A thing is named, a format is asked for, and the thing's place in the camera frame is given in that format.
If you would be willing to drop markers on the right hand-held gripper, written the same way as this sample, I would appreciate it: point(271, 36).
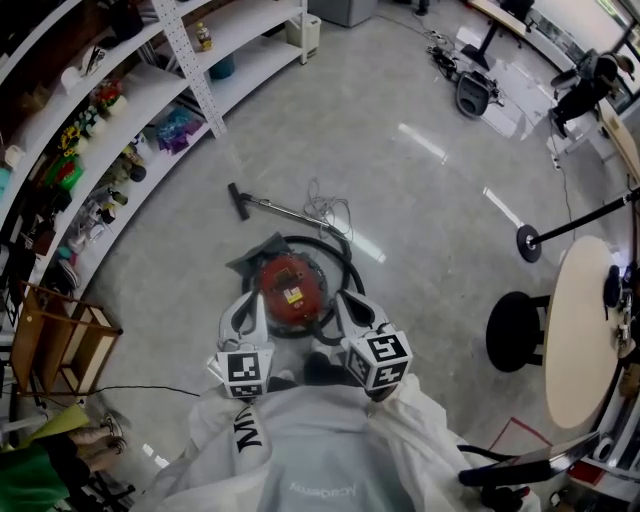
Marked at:
point(382, 357)

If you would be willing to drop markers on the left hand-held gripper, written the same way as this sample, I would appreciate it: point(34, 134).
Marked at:
point(245, 372)

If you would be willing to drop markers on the red vacuum cleaner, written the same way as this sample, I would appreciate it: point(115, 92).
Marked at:
point(287, 277)

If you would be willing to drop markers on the person's right forearm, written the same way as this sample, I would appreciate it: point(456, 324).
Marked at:
point(415, 430)

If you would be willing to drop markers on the person's left forearm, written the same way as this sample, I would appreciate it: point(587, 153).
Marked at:
point(235, 435)

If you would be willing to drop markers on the white power strip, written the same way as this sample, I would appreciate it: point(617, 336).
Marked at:
point(555, 161)

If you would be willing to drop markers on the person's black shoe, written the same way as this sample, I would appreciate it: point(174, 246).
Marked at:
point(322, 367)

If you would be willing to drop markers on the person's white coat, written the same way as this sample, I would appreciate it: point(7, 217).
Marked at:
point(320, 450)

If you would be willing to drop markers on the grey dust bag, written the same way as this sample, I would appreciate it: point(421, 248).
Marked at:
point(256, 256)

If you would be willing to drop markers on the black round stool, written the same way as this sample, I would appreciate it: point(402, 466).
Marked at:
point(515, 332)

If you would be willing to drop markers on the metal wand with black nozzle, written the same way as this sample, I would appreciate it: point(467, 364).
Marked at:
point(280, 206)

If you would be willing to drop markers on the black office chair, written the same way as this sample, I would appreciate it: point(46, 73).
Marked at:
point(525, 467)

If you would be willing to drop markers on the black stand with round base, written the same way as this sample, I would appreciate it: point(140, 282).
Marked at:
point(529, 243)

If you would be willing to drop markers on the wooden rack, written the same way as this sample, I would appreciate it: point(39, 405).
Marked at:
point(55, 345)

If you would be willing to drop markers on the yellow green folder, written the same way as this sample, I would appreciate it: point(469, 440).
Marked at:
point(55, 424)

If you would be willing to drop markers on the round wooden table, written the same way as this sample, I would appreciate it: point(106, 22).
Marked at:
point(582, 330)

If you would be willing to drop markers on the white tape roll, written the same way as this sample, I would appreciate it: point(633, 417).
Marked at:
point(602, 448)

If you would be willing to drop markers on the black object on table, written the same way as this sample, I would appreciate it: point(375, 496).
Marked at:
point(612, 286)

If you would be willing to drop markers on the blue and purple bag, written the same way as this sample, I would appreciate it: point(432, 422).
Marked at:
point(175, 131)

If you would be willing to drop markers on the green box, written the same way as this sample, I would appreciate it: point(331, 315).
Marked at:
point(66, 172)

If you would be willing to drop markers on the grey floor appliance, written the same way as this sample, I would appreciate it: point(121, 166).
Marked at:
point(471, 93)

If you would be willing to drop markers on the sunflowers in white pot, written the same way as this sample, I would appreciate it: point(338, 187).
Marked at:
point(72, 140)

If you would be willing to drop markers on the red flowers in white pot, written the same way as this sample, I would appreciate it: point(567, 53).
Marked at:
point(109, 97)

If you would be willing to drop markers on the teal round container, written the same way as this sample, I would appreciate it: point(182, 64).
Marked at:
point(222, 66)

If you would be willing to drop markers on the white shelving unit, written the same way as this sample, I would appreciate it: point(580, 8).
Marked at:
point(192, 65)

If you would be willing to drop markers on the black desk foot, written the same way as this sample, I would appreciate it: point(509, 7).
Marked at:
point(478, 47)

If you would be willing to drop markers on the long light wooden desk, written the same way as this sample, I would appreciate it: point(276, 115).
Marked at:
point(619, 132)

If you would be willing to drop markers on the white plastic bin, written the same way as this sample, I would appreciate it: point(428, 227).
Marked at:
point(305, 31)

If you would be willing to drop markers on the yellow drink bottle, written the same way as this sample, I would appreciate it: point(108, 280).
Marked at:
point(203, 38)

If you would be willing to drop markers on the white cup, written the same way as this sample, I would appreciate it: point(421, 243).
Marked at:
point(70, 78)

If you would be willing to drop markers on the grey cabinet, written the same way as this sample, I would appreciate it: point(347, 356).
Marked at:
point(345, 10)

